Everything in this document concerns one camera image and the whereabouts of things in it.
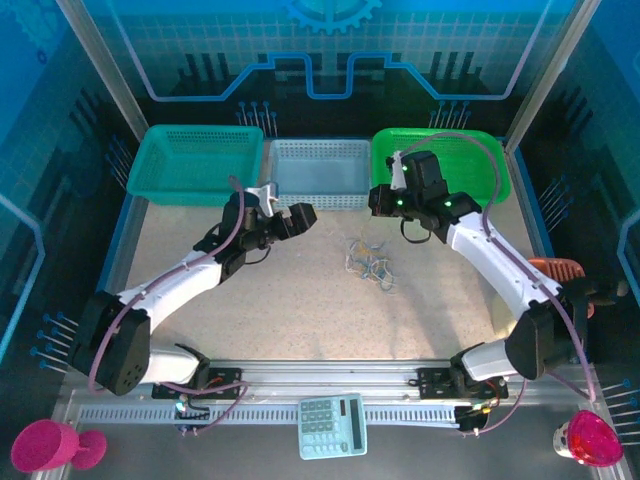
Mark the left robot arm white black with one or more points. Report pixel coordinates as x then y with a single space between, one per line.
170 290

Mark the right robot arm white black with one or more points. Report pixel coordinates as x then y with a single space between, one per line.
500 260

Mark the light blue plastic basket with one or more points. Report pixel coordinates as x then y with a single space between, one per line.
320 170

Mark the bright green plastic basket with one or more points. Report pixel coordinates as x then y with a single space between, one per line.
465 165

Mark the teal plastic basket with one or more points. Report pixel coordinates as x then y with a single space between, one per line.
165 150

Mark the orange ribbed plastic object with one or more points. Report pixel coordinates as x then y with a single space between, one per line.
555 267

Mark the light blue calculator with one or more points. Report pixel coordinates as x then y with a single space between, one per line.
325 430

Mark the pink goblet cup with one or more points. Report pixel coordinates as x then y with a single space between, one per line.
40 445

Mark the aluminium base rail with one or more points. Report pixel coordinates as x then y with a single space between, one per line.
330 377

